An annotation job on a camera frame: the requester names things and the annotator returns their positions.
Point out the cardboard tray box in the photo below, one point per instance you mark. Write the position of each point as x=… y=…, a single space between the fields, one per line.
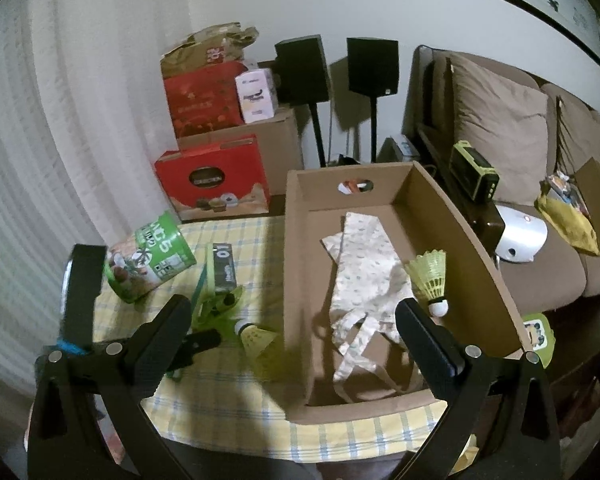
x=430 y=200

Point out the red cupcake gift box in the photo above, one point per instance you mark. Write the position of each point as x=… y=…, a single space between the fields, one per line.
x=210 y=175

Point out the white rounded appliance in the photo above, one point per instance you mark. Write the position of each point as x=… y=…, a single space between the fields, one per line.
x=522 y=232

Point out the red patterned box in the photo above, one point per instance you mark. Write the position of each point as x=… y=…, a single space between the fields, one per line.
x=200 y=100

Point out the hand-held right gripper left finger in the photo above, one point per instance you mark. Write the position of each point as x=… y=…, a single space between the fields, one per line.
x=155 y=355

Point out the yellow rag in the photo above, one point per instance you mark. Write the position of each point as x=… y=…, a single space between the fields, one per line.
x=570 y=225

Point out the yellow shuttlecock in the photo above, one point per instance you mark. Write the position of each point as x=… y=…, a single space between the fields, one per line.
x=260 y=345
x=430 y=275

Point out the brown sofa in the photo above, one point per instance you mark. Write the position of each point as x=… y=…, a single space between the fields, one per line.
x=555 y=260

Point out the crumpled brown paper bag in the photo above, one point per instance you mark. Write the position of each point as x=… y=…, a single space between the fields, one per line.
x=195 y=52

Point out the black speaker on stand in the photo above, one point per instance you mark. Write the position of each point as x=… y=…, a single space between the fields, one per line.
x=372 y=65
x=300 y=67

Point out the small white box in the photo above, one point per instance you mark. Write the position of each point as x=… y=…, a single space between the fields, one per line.
x=255 y=95

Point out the green and black radio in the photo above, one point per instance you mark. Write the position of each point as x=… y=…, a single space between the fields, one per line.
x=472 y=172

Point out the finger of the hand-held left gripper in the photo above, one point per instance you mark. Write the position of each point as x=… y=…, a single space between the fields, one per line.
x=82 y=290

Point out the white box with blue label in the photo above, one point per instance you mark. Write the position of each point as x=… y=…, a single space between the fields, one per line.
x=402 y=147

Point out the brown cardboard piece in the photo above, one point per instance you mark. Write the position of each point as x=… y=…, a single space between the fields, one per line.
x=597 y=195

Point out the large beige cushion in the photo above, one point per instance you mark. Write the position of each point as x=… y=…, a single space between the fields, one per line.
x=500 y=110

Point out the patterned white cloth bag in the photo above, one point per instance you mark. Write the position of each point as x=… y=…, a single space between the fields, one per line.
x=365 y=270

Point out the green window squeegee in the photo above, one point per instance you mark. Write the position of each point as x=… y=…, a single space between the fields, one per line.
x=215 y=310

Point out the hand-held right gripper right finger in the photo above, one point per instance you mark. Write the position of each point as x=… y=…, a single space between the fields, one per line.
x=430 y=355

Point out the white curtain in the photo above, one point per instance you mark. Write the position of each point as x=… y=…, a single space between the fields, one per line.
x=55 y=110

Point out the black and green small box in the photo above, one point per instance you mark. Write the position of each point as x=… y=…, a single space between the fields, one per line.
x=222 y=270

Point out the yellow checked tablecloth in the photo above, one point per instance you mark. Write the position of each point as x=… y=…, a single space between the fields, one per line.
x=220 y=410

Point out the large brown cardboard box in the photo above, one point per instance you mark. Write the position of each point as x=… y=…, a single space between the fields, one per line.
x=280 y=145

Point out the green printed can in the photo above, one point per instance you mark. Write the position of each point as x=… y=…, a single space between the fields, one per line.
x=145 y=260

